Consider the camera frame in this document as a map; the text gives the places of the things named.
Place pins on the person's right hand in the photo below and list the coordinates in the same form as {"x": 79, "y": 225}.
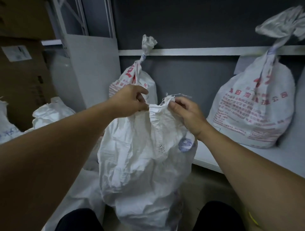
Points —
{"x": 190, "y": 114}

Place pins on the person's left hand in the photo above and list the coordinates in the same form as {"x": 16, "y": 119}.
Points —
{"x": 127, "y": 100}

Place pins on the person's left thumb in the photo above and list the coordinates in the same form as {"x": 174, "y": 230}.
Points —
{"x": 142, "y": 106}

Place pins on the person's right thumb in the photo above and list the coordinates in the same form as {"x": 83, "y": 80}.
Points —
{"x": 177, "y": 111}

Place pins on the plain white woven sack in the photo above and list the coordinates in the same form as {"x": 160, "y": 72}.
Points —
{"x": 143, "y": 161}

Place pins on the person's right forearm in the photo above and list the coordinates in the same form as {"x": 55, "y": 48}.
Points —
{"x": 255, "y": 180}

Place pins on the person's left forearm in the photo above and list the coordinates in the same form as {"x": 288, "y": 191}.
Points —
{"x": 50, "y": 157}

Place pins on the small red-printed tied sack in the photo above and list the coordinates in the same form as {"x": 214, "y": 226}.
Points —
{"x": 133, "y": 78}

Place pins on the white metal shelf rack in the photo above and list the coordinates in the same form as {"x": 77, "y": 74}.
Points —
{"x": 238, "y": 95}

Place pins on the grey shelf upright panel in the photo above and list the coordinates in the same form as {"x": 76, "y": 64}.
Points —
{"x": 91, "y": 69}

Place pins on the large red-printed tied sack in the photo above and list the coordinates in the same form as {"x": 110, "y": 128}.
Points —
{"x": 257, "y": 102}

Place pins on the crumpled white sack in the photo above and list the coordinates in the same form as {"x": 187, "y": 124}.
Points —
{"x": 51, "y": 113}

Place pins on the person's right leg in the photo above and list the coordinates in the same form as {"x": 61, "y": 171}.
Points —
{"x": 218, "y": 216}

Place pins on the person's leg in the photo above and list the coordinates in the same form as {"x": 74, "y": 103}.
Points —
{"x": 218, "y": 216}
{"x": 79, "y": 220}

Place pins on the brown cardboard box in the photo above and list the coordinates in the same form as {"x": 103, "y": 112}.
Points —
{"x": 21, "y": 78}

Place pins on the person's left leg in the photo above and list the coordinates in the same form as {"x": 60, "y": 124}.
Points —
{"x": 79, "y": 220}

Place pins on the white paper label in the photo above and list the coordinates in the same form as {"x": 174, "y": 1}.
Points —
{"x": 16, "y": 53}

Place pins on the blue-printed white sack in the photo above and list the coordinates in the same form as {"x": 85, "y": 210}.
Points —
{"x": 7, "y": 126}

